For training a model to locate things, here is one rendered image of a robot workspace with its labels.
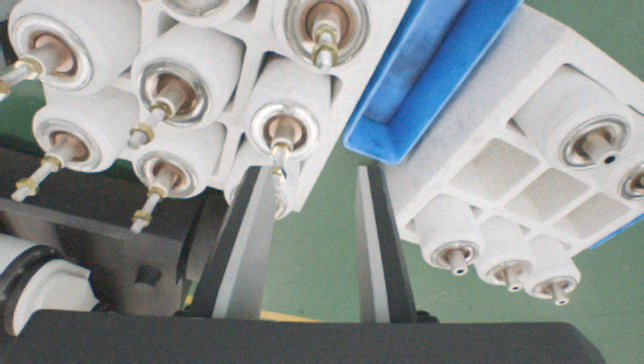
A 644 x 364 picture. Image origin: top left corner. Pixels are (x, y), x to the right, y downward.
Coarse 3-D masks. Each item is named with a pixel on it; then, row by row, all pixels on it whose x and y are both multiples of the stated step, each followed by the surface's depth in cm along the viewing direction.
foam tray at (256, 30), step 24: (264, 0) 31; (384, 0) 31; (408, 0) 31; (144, 24) 33; (168, 24) 36; (240, 24) 33; (264, 24) 33; (384, 24) 32; (144, 48) 35; (264, 48) 35; (384, 48) 34; (360, 72) 36; (48, 96) 39; (240, 96) 39; (336, 96) 39; (144, 120) 41; (216, 120) 41; (240, 120) 41; (336, 120) 41; (240, 144) 51; (216, 168) 49; (312, 168) 46
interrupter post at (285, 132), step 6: (282, 126) 32; (288, 126) 33; (276, 132) 32; (282, 132) 32; (288, 132) 32; (294, 132) 33; (276, 138) 31; (282, 138) 31; (288, 138) 31; (294, 138) 33; (288, 144) 31
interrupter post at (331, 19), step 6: (324, 12) 25; (330, 12) 25; (318, 18) 24; (324, 18) 24; (330, 18) 24; (336, 18) 25; (318, 24) 23; (330, 24) 23; (336, 24) 24; (312, 36) 24
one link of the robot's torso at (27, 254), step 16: (0, 240) 40; (16, 240) 41; (0, 256) 38; (16, 256) 39; (32, 256) 40; (48, 256) 44; (0, 272) 36; (16, 272) 37; (32, 272) 39; (0, 288) 36; (16, 288) 37; (0, 304) 36; (16, 304) 37; (0, 320) 36; (0, 336) 37
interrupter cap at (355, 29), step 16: (288, 0) 25; (304, 0) 25; (320, 0) 25; (336, 0) 25; (352, 0) 25; (288, 16) 26; (304, 16) 26; (352, 16) 25; (368, 16) 25; (288, 32) 26; (304, 32) 26; (352, 32) 26; (368, 32) 26; (304, 48) 27; (352, 48) 27
